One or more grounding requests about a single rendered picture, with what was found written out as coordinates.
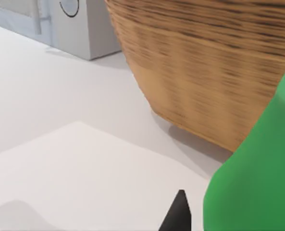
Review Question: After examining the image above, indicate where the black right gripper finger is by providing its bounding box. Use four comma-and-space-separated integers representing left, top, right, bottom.
158, 189, 192, 231

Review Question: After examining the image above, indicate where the green bottle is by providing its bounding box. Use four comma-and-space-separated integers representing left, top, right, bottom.
202, 54, 285, 231

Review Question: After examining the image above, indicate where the pale microwave oven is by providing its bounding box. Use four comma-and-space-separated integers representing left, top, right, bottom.
0, 0, 123, 61

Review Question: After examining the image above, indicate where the woven wicker basket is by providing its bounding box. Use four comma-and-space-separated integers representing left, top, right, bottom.
103, 0, 285, 153

